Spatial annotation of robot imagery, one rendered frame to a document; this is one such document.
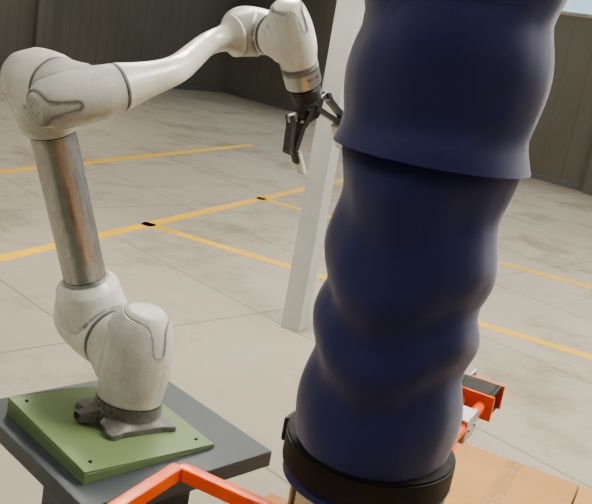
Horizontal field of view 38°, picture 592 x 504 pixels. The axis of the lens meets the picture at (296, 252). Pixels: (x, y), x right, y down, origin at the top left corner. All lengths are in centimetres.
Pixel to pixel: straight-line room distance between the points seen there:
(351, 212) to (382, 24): 22
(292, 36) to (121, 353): 81
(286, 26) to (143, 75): 38
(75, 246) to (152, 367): 33
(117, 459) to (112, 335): 27
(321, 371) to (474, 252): 24
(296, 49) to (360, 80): 105
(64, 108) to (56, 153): 22
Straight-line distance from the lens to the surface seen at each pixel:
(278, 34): 201
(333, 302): 104
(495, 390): 173
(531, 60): 97
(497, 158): 97
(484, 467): 271
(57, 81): 173
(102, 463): 189
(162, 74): 182
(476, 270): 100
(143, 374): 195
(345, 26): 473
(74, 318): 208
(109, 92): 174
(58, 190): 195
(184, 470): 127
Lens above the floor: 173
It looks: 15 degrees down
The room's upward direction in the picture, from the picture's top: 10 degrees clockwise
